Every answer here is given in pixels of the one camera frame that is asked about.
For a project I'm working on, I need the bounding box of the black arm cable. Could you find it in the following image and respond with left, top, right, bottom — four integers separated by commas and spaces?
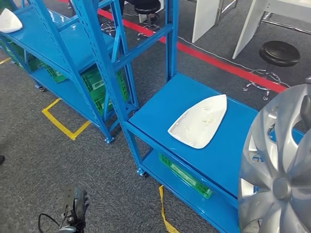
38, 213, 61, 233

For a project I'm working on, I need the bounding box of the white desk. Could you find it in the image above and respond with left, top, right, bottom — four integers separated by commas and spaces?
232, 0, 311, 60
192, 0, 240, 44

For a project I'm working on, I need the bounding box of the white plastic cover part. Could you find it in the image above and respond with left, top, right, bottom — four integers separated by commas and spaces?
168, 94, 228, 150
0, 8, 23, 34

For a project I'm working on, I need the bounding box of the black round stool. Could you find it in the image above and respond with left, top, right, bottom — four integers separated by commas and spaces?
100, 19, 117, 36
243, 40, 300, 101
134, 0, 162, 41

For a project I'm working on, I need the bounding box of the silver wheel hubcap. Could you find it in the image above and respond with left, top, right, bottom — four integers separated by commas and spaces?
237, 83, 311, 233

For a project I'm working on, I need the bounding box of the blue metal shelf rack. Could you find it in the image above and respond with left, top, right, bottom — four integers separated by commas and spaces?
0, 0, 139, 144
72, 0, 311, 233

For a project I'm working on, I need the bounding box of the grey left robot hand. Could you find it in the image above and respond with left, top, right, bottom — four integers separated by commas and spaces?
68, 189, 90, 233

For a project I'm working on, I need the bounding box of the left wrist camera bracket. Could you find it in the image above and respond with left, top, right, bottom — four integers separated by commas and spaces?
62, 185, 77, 222

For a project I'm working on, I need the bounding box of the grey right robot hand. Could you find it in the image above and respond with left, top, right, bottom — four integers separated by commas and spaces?
300, 76, 311, 129

